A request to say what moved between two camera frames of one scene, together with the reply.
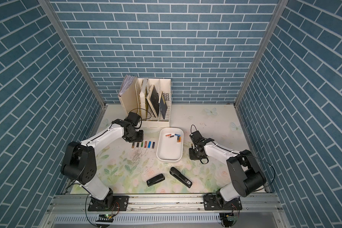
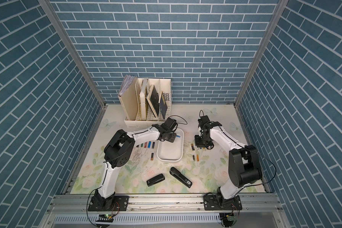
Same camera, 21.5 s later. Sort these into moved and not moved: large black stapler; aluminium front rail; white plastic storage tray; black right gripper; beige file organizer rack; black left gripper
Moved: black left gripper; black right gripper
Not moved: large black stapler; beige file organizer rack; white plastic storage tray; aluminium front rail
